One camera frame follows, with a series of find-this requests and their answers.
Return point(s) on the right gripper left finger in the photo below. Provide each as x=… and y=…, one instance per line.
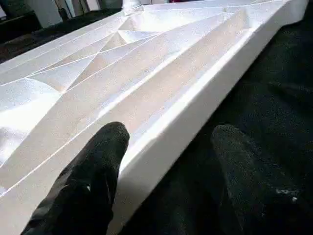
x=83, y=186

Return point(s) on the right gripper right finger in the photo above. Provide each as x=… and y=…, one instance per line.
x=256, y=186

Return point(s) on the white plastic table top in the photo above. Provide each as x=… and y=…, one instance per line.
x=146, y=61

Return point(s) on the black plastic mat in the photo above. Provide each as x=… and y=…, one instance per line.
x=269, y=98

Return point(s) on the white sideboard cabinet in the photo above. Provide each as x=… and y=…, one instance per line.
x=46, y=12

